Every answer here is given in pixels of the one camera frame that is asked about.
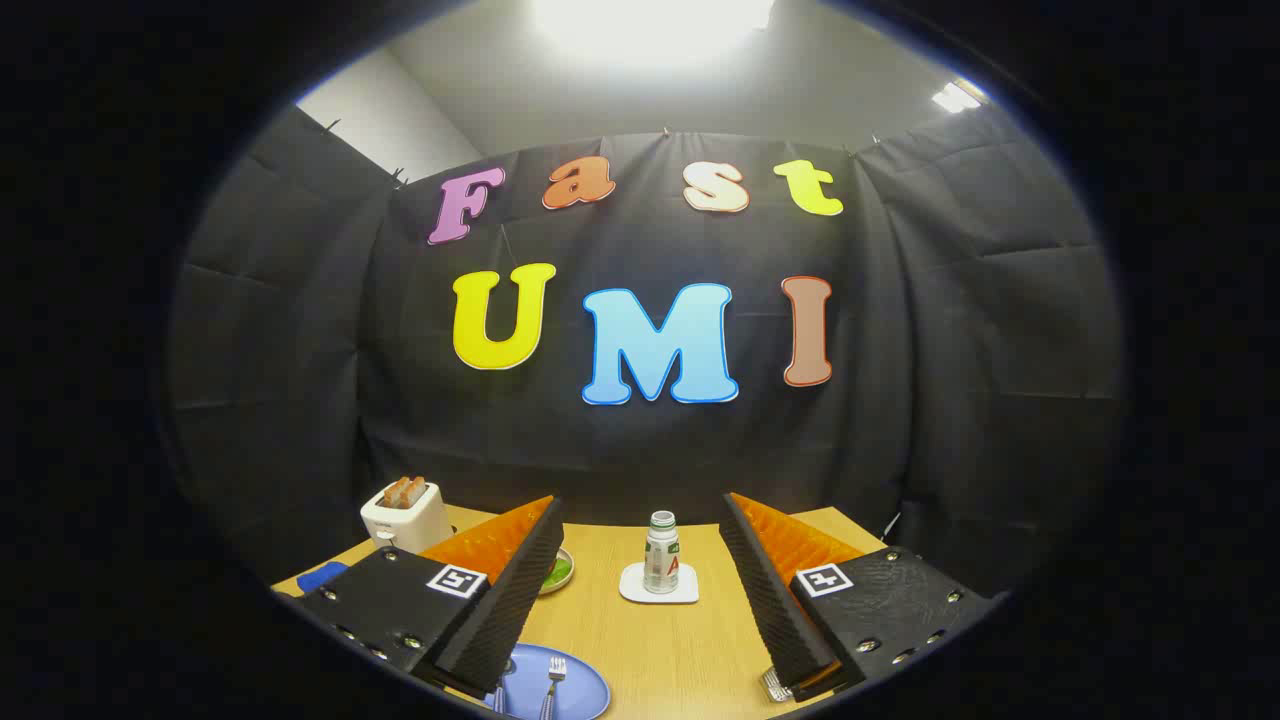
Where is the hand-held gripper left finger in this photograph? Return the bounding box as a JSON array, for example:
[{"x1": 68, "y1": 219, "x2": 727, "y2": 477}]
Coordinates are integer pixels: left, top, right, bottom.
[{"x1": 297, "y1": 495, "x2": 566, "y2": 701}]

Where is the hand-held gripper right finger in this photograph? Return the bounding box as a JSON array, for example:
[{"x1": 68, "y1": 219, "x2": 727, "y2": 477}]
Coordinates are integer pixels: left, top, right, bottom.
[{"x1": 720, "y1": 492, "x2": 1001, "y2": 701}]

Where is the beige food plate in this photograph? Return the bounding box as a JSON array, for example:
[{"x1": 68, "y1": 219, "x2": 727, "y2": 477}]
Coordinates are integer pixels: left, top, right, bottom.
[{"x1": 538, "y1": 547, "x2": 576, "y2": 596}]

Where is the blue plate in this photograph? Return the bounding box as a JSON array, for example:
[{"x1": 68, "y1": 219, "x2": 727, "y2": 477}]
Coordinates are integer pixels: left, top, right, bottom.
[{"x1": 487, "y1": 643, "x2": 611, "y2": 720}]

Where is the white drink bottle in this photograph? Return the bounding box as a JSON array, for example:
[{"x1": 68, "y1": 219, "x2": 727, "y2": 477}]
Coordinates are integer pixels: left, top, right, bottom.
[{"x1": 644, "y1": 511, "x2": 681, "y2": 595}]

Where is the white coaster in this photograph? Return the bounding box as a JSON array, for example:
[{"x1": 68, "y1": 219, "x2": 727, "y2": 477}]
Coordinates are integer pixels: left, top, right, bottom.
[{"x1": 618, "y1": 561, "x2": 700, "y2": 605}]

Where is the white toaster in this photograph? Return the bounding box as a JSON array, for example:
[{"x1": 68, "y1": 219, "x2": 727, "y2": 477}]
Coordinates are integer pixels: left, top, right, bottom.
[{"x1": 360, "y1": 480, "x2": 449, "y2": 554}]

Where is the large ceiling light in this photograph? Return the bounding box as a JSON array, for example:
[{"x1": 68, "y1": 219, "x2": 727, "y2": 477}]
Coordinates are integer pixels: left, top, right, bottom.
[{"x1": 530, "y1": 0, "x2": 776, "y2": 66}]

